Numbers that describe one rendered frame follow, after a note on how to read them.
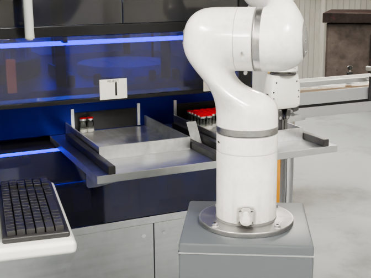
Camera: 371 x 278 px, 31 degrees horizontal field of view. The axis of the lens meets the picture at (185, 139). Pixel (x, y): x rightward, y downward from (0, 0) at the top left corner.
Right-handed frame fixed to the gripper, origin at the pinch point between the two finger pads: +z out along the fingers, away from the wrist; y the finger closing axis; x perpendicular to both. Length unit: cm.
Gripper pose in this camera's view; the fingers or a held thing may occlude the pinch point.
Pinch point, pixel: (281, 125)
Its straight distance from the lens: 195.1
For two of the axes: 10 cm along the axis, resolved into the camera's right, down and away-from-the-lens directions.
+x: 4.2, 2.1, -8.8
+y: -9.1, 1.1, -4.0
